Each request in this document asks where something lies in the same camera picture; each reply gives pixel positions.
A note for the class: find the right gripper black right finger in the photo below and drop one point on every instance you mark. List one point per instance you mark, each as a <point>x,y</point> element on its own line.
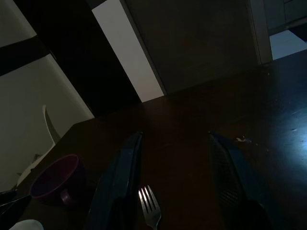
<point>230,182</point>

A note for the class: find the purple cup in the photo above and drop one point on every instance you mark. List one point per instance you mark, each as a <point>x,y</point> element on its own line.
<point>55,182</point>

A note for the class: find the white plastic chair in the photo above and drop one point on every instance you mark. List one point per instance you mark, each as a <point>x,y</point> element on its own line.
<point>25,175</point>

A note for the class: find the silver metal fork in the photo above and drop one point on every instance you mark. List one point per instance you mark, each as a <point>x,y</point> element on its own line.
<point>149,208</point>

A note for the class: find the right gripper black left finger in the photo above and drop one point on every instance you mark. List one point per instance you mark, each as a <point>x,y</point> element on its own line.
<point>112,182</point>

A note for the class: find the dark wooden table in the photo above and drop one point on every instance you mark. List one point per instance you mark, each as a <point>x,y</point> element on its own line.
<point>182,134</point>

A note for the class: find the white bowl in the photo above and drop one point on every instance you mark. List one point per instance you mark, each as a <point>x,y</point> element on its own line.
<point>26,225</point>

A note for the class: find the grey door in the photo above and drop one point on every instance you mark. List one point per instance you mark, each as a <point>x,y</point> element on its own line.
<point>192,43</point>

